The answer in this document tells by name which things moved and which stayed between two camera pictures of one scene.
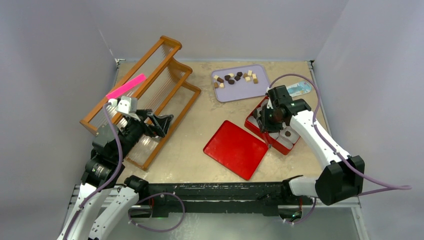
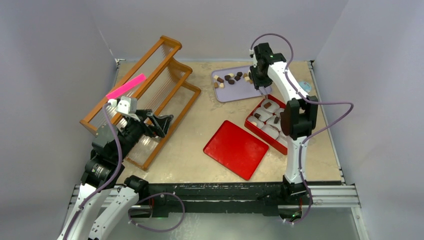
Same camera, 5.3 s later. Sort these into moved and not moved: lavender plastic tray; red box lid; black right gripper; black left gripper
Moved: black right gripper
Not moved: red box lid; black left gripper; lavender plastic tray
